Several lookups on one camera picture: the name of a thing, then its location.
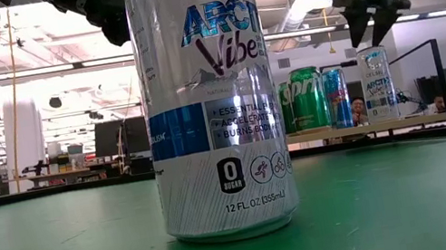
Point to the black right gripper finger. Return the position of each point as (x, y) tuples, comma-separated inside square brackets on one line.
[(358, 27), (385, 25)]

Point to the white Celsius can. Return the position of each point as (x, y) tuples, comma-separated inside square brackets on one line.
[(217, 144), (377, 88)]

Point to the blue Red Bull can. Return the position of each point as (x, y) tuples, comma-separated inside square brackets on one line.
[(337, 100)]

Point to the wooden shelf board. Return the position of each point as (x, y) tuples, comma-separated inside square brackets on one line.
[(415, 121)]

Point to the person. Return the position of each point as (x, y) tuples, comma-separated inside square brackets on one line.
[(358, 110), (436, 105)]

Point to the black computer monitor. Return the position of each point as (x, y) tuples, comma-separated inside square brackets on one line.
[(108, 138), (135, 133)]

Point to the white column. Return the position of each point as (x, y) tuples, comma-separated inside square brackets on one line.
[(26, 146)]

